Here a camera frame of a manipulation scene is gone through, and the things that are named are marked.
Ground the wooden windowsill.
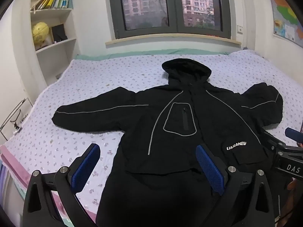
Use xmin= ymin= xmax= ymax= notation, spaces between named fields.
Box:
xmin=105 ymin=33 xmax=242 ymax=45

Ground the white framed picture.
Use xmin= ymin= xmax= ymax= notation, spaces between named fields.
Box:
xmin=0 ymin=98 xmax=34 ymax=145

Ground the bed with floral sheet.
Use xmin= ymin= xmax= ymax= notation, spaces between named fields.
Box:
xmin=0 ymin=48 xmax=303 ymax=227

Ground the white bookshelf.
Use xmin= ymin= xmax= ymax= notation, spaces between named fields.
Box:
xmin=30 ymin=0 xmax=81 ymax=86

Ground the wall map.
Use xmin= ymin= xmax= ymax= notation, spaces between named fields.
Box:
xmin=266 ymin=0 xmax=303 ymax=51

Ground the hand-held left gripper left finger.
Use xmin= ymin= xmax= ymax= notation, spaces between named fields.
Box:
xmin=22 ymin=143 xmax=101 ymax=227

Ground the black box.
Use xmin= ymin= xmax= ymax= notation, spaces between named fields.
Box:
xmin=51 ymin=24 xmax=69 ymax=43

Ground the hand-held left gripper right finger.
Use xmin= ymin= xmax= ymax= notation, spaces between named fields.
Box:
xmin=196 ymin=144 xmax=275 ymax=227

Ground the black hooded jacket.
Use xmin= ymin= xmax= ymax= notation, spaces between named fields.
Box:
xmin=52 ymin=58 xmax=284 ymax=227

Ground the dark framed window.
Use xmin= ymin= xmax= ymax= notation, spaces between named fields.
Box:
xmin=108 ymin=0 xmax=231 ymax=39

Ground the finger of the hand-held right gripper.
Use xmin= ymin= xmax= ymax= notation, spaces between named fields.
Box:
xmin=260 ymin=129 xmax=288 ymax=155
xmin=285 ymin=127 xmax=303 ymax=145

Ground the green mattress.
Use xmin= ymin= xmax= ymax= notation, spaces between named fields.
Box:
xmin=76 ymin=48 xmax=230 ymax=61

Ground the yellow globe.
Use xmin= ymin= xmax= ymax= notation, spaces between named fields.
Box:
xmin=32 ymin=22 xmax=50 ymax=51

